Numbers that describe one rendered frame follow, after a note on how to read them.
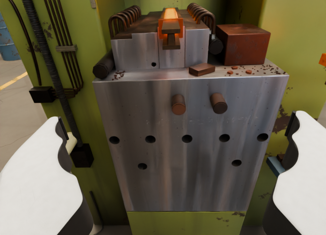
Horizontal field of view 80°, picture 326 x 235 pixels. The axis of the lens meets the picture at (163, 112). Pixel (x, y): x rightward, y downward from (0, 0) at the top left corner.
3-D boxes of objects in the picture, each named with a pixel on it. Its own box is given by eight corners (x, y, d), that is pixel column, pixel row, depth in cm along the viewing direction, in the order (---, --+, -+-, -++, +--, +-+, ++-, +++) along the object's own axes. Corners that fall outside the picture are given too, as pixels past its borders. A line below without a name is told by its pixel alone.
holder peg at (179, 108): (186, 115, 37) (186, 103, 36) (171, 115, 38) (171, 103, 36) (184, 105, 41) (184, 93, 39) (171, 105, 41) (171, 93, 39)
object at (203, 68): (198, 76, 38) (198, 71, 37) (188, 72, 40) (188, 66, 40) (215, 71, 40) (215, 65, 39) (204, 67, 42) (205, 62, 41)
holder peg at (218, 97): (226, 114, 37) (228, 102, 36) (212, 114, 37) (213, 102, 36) (222, 104, 40) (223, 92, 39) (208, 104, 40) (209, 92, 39)
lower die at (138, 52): (206, 66, 42) (210, 24, 38) (115, 70, 43) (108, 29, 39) (189, 30, 78) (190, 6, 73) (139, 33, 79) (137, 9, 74)
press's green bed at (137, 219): (227, 273, 86) (247, 211, 61) (141, 272, 88) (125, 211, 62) (207, 171, 133) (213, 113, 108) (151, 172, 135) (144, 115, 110)
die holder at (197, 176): (247, 211, 60) (290, 75, 37) (125, 211, 62) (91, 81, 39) (213, 113, 108) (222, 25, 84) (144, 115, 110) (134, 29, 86)
